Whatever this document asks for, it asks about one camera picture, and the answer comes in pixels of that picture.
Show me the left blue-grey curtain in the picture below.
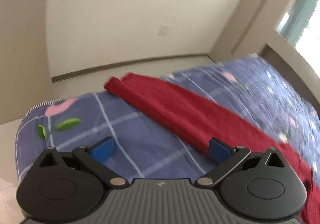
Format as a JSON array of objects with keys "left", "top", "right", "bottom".
[{"left": 281, "top": 0, "right": 319, "bottom": 47}]

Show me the window with white frame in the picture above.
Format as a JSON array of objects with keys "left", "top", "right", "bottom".
[{"left": 276, "top": 12, "right": 319, "bottom": 67}]

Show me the left beige tall wardrobe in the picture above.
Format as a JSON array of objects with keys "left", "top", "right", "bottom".
[{"left": 209, "top": 0, "right": 295, "bottom": 62}]

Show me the white wall socket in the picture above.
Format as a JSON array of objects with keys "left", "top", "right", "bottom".
[{"left": 158, "top": 24, "right": 170, "bottom": 37}]

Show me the beige window bench cabinet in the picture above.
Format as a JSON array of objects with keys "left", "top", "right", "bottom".
[{"left": 260, "top": 32, "right": 319, "bottom": 110}]

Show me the blue plaid floral quilt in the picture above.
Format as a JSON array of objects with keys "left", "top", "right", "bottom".
[{"left": 15, "top": 54, "right": 319, "bottom": 182}]

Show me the dark red long-sleeve sweater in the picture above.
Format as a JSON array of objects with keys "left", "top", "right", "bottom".
[{"left": 104, "top": 73, "right": 319, "bottom": 223}]

